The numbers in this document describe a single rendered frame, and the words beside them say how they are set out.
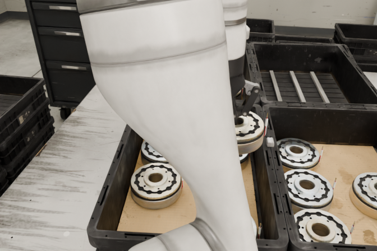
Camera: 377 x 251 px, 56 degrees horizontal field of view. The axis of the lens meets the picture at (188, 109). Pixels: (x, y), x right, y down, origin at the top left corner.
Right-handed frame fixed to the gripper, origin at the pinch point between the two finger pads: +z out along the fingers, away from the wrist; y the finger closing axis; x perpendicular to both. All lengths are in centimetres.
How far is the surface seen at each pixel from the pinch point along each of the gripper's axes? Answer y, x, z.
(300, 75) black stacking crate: 26, 58, 17
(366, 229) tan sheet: 28.3, -5.9, 17.2
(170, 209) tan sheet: -8.2, -5.1, 17.2
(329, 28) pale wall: 110, 329, 89
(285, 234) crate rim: 11.0, -16.9, 7.3
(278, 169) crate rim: 11.5, -2.5, 7.2
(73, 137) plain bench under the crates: -45, 32, 30
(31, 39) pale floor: -206, 286, 99
